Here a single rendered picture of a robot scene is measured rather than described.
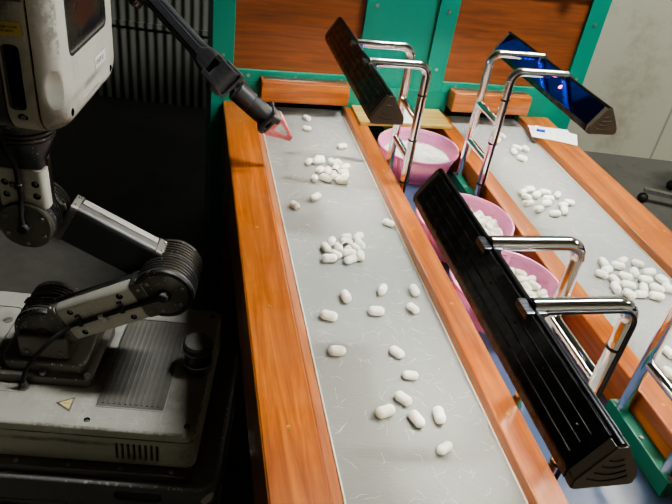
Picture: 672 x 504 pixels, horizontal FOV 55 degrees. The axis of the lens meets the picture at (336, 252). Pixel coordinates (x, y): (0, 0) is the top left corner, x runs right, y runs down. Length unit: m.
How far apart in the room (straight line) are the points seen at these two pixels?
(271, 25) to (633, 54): 2.73
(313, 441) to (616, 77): 3.68
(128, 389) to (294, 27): 1.27
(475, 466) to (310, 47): 1.53
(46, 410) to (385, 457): 0.78
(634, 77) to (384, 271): 3.19
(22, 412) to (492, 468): 0.98
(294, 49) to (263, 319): 1.18
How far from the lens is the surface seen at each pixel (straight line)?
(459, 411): 1.25
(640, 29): 4.42
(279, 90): 2.22
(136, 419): 1.52
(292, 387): 1.18
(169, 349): 1.67
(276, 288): 1.39
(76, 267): 2.77
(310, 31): 2.25
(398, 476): 1.12
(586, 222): 2.00
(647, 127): 4.69
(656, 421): 1.40
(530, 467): 1.18
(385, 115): 1.52
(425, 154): 2.17
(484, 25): 2.42
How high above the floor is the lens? 1.62
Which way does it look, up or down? 34 degrees down
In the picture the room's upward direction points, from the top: 9 degrees clockwise
